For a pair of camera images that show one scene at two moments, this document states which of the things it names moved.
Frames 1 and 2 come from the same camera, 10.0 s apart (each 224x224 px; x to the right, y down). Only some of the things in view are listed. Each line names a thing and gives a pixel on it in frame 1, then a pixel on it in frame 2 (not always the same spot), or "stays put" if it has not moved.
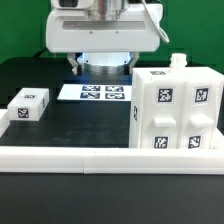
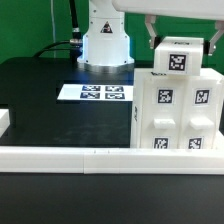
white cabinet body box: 176,107 stays put
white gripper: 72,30 to 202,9
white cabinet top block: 29,104 to 179,56
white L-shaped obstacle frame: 107,160 stays put
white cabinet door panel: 201,106 stays put
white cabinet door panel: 163,113 stays put
